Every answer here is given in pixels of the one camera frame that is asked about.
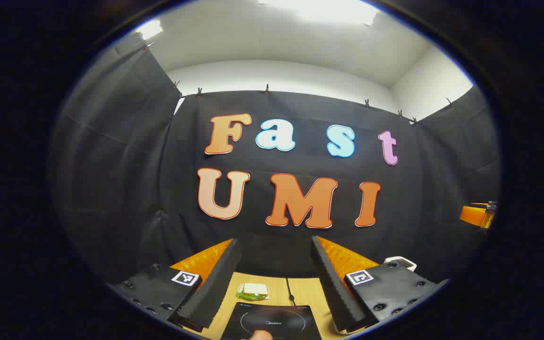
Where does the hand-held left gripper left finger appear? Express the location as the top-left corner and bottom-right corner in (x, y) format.
(106, 238), (243, 333)

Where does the white toaster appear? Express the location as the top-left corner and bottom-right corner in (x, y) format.
(384, 256), (417, 272)

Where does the sandwich with lettuce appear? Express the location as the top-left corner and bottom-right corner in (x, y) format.
(236, 282), (270, 301)

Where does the black induction cooktop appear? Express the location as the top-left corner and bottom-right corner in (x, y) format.
(220, 302), (323, 340)

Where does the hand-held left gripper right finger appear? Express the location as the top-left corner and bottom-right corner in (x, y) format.
(311, 235), (451, 333)

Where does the row of small cloth clips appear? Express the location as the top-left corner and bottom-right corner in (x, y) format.
(142, 42), (454, 126)

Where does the large ceiling light panel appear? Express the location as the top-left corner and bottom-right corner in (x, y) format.
(258, 0), (379, 26)

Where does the small ceiling light panel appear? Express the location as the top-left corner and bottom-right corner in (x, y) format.
(135, 19), (164, 41)

